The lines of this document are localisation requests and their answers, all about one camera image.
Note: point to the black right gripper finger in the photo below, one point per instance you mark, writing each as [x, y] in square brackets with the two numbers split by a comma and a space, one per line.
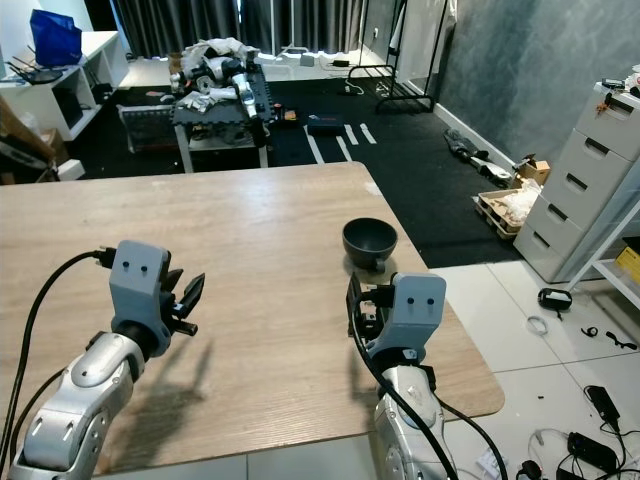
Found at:
[354, 300]

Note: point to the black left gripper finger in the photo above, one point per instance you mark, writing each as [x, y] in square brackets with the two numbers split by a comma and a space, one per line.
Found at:
[192, 292]

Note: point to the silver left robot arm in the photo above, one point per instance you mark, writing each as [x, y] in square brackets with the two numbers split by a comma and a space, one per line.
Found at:
[80, 410]

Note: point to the dark grey bowl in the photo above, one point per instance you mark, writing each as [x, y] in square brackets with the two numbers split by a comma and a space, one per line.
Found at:
[370, 240]

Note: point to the wooden pallet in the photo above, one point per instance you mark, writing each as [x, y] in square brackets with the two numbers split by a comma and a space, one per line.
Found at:
[490, 218]

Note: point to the small white box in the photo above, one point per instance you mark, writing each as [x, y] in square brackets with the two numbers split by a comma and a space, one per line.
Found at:
[71, 169]

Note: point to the white filled plastic bag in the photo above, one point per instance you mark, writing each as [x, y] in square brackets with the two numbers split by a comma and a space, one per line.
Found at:
[520, 203]

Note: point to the flat black box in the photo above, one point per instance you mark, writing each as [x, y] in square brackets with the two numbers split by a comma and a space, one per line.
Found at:
[325, 124]

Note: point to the small black device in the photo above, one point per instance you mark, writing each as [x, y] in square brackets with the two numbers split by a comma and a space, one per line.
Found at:
[555, 299]

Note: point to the black metal cart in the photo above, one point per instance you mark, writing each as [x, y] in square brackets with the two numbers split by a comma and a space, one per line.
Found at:
[220, 110]

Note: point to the small brown cardboard box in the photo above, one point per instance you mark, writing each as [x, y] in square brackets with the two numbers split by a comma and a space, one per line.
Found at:
[532, 170]

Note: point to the large brown cardboard box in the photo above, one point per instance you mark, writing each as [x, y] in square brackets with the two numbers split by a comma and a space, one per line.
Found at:
[25, 135]

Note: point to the black clothes rack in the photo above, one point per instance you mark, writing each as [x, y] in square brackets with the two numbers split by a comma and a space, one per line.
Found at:
[370, 66]

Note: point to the white drawer cabinet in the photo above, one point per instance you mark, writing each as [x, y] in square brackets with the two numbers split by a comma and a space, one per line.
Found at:
[580, 190]

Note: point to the white crumpled cloth pile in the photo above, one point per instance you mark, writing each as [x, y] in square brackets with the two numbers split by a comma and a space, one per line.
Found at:
[220, 50]

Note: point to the black power adapter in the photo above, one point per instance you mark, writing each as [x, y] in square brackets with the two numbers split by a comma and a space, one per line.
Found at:
[604, 403]
[592, 452]

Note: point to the yellow box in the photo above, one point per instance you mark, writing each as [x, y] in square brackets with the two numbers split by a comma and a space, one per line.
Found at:
[628, 265]

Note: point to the white shelf unit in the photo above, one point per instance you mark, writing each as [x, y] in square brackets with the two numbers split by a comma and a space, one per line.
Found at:
[95, 50]

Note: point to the dark grey curtains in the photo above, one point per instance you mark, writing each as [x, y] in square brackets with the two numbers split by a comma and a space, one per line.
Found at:
[190, 25]

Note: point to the blue bag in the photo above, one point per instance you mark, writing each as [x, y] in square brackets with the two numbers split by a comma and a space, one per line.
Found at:
[55, 40]

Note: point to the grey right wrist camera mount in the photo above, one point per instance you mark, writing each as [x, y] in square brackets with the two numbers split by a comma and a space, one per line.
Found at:
[415, 310]

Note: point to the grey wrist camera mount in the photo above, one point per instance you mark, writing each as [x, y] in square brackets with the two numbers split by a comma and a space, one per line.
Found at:
[140, 280]
[415, 310]

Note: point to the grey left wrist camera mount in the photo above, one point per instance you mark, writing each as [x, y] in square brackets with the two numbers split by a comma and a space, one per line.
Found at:
[140, 280]

